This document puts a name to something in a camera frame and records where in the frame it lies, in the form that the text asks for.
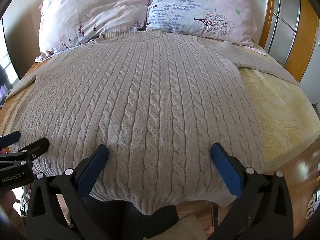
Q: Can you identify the wooden headboard shelf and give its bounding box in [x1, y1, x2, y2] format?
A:
[259, 0, 320, 83]

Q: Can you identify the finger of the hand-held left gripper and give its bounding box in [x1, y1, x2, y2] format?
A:
[0, 131, 22, 149]
[0, 137, 50, 167]

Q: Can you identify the pink floral pillow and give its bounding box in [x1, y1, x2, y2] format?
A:
[35, 0, 150, 62]

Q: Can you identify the bright window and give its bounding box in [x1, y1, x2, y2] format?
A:
[0, 55, 20, 105]

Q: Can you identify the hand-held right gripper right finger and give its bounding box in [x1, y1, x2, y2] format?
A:
[210, 142, 294, 240]

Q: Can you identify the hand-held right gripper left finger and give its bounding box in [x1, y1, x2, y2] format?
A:
[26, 144, 109, 240]

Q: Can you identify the beige cable-knit sweater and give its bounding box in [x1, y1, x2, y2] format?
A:
[5, 30, 299, 215]

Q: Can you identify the blue tree print pillow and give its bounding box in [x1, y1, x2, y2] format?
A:
[146, 0, 267, 55]

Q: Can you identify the yellow patterned bed sheet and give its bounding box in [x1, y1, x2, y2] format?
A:
[0, 42, 320, 178]

